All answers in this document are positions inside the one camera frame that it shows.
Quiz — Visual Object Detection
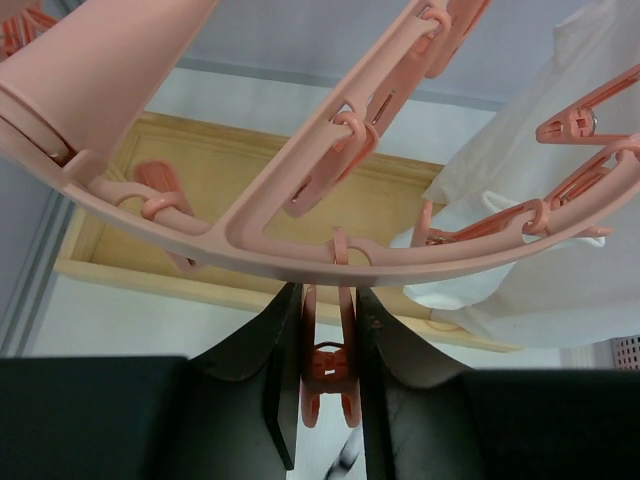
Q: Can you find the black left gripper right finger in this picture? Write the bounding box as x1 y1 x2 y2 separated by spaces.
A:
356 288 639 479

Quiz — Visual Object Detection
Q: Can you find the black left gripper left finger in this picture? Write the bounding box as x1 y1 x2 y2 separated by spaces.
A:
1 283 303 479

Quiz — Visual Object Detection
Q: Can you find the white striped sock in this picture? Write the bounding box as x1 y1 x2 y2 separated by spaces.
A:
324 428 364 480

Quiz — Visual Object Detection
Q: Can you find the pink round clip hanger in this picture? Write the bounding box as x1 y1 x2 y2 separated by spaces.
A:
0 0 640 430

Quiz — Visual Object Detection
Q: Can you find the wooden clothes rack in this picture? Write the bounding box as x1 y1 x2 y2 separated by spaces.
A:
54 110 524 354

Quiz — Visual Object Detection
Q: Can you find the aluminium frame rail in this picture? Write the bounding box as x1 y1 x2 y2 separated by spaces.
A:
1 192 75 358

